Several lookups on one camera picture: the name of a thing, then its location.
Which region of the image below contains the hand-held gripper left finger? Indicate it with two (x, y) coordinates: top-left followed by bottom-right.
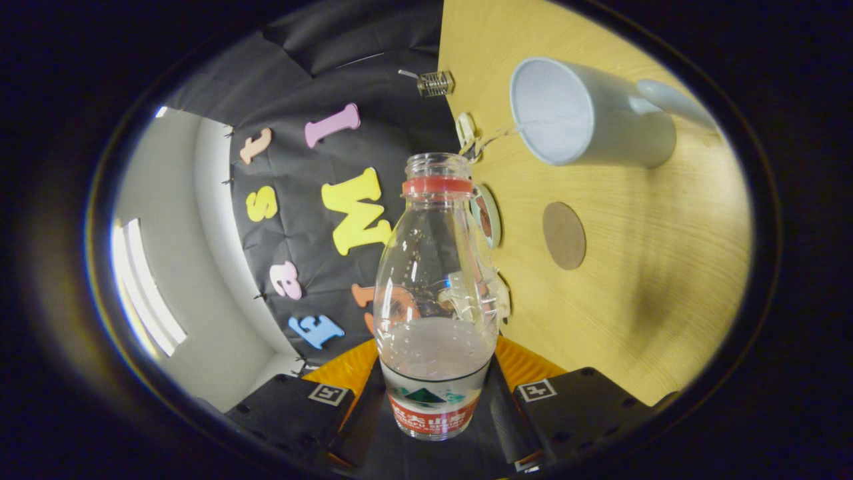
(227, 339), (387, 467)

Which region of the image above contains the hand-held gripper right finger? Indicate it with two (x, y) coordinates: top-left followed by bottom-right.
(490, 335), (657, 474)

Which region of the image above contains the clear plastic bottle red label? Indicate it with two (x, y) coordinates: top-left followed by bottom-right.
(373, 153), (502, 442)

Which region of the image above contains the round brown coaster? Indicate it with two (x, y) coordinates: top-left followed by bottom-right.
(542, 201), (587, 271)

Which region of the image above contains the white cup with handle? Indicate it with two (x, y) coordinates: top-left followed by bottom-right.
(510, 57), (720, 167)

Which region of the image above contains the white toaster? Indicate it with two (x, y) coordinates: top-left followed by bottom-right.
(497, 270), (512, 326)

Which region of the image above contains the pale green plate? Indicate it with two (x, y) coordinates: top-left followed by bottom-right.
(470, 183), (502, 249)

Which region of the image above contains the wooden table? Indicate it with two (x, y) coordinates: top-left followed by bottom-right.
(436, 0), (754, 407)

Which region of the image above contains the long ceiling light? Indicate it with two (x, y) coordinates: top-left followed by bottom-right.
(110, 217), (189, 357)

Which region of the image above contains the black backdrop cloth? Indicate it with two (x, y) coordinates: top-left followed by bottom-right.
(163, 0), (467, 374)

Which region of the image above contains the small divided condiment dish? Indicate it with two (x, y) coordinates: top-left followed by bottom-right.
(456, 112), (482, 162)

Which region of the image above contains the wire mesh basket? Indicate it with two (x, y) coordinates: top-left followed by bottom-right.
(417, 70), (456, 99)

